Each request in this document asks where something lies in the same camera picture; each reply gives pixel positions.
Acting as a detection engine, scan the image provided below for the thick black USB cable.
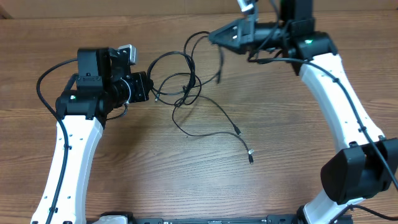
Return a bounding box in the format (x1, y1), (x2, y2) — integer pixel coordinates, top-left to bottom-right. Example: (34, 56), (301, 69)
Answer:
(146, 30), (224, 108)

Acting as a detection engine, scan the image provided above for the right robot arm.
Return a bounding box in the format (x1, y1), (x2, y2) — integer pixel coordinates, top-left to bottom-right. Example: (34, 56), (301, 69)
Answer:
(209, 1), (397, 223)

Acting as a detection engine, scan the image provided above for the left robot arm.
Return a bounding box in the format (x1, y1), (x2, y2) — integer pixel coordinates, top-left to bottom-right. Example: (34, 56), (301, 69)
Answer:
(31, 44), (153, 223)

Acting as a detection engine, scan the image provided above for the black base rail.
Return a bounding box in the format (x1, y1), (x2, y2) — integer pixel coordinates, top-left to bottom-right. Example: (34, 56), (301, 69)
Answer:
(87, 213), (306, 224)

